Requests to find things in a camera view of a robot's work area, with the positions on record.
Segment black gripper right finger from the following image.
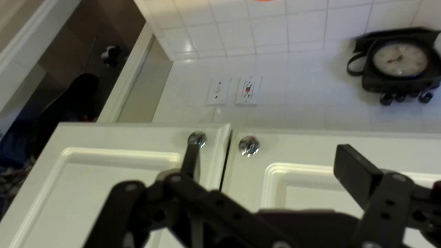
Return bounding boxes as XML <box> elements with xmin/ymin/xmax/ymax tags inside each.
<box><xmin>333</xmin><ymin>144</ymin><xmax>441</xmax><ymax>248</ymax></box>

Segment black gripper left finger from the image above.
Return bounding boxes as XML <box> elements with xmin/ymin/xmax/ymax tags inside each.
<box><xmin>82</xmin><ymin>136</ymin><xmax>279</xmax><ymax>248</ymax></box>

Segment white cabinet door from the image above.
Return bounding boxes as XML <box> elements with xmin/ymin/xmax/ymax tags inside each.
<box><xmin>0</xmin><ymin>120</ymin><xmax>233</xmax><ymax>248</ymax></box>
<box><xmin>220</xmin><ymin>129</ymin><xmax>441</xmax><ymax>248</ymax></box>

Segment silver cabinet door knob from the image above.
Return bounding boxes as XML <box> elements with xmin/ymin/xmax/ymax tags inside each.
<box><xmin>186</xmin><ymin>131</ymin><xmax>208</xmax><ymax>149</ymax></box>
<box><xmin>237</xmin><ymin>136</ymin><xmax>262</xmax><ymax>159</ymax></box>

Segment white upper cabinet body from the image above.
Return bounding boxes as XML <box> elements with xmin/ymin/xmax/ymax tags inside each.
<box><xmin>0</xmin><ymin>0</ymin><xmax>175</xmax><ymax>140</ymax></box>

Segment dark object inside cabinet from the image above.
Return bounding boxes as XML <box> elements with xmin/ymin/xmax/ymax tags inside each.
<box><xmin>27</xmin><ymin>45</ymin><xmax>126</xmax><ymax>149</ymax></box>

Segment white wall outlet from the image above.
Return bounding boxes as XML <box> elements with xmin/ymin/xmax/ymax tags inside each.
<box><xmin>206</xmin><ymin>76</ymin><xmax>232</xmax><ymax>108</ymax></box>
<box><xmin>235</xmin><ymin>75</ymin><xmax>264</xmax><ymax>108</ymax></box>

